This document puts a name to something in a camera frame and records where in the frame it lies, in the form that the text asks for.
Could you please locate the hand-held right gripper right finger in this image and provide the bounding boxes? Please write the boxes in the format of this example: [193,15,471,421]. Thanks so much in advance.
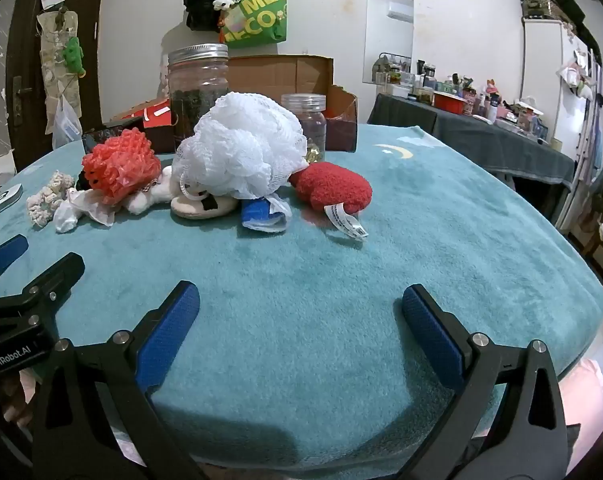
[400,284,582,480]

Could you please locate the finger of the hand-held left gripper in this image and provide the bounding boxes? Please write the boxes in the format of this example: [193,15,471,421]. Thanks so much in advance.
[0,234,30,301]
[0,252,86,328]

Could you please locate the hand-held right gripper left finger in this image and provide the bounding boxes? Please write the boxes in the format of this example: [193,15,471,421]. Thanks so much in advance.
[32,280,202,480]

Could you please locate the small white cloth roll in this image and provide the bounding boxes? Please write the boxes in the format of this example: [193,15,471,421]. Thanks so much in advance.
[54,205,82,233]

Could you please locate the beige crochet scrunchie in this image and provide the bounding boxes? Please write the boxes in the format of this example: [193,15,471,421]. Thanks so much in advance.
[26,170,77,228]

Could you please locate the coral mesh bath pouf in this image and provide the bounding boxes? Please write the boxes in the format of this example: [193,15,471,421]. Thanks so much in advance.
[82,129,162,206]

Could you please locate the white plush bear toy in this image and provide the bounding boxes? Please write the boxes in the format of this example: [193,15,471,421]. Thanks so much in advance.
[124,165,182,216]

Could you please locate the beige powder puff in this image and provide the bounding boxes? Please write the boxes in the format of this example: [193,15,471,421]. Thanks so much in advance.
[170,182,240,220]

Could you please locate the blue towel packet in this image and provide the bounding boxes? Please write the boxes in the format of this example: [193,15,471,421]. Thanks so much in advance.
[240,196,293,233]

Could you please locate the red plush cushion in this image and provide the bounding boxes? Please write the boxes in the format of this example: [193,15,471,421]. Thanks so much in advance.
[289,161,373,243]

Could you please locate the white mesh bath pouf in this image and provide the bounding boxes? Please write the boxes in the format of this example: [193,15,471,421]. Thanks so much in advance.
[174,92,307,200]

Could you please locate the cardboard box red inside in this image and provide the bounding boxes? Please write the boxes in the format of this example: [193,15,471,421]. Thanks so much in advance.
[102,55,359,153]

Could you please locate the clear plastic bag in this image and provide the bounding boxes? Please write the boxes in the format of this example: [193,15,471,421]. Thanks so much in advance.
[52,95,82,150]

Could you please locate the black shiny box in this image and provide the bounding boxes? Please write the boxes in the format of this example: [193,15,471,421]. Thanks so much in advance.
[82,117,145,156]

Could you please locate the dark brown door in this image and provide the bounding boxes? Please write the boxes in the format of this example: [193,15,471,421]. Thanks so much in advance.
[4,0,110,173]

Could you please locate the dark grey covered table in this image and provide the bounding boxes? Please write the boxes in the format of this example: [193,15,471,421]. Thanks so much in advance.
[366,92,577,186]

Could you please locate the beige hanging organizer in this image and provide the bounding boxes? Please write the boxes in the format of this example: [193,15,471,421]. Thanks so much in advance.
[36,7,82,136]

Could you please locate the green plush toy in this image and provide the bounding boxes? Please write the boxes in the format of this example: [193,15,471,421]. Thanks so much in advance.
[64,37,86,76]

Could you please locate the red plastic basin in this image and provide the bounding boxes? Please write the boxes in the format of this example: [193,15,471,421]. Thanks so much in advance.
[433,92,468,115]

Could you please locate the small clear jar gold bits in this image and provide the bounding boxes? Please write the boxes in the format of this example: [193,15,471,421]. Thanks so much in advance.
[280,93,328,163]

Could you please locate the clutter of cosmetic bottles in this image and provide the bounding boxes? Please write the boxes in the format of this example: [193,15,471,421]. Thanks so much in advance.
[371,52,557,141]

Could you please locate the white refrigerator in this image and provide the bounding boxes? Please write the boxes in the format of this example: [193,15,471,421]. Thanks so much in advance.
[520,15,603,161]

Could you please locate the green tote bag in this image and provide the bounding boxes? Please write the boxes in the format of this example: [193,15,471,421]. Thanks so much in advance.
[220,0,288,50]

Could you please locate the dark bag on refrigerator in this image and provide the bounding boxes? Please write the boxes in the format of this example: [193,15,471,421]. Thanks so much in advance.
[520,0,602,51]

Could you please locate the wall mirror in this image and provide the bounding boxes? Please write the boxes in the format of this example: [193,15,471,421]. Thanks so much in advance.
[362,0,415,86]

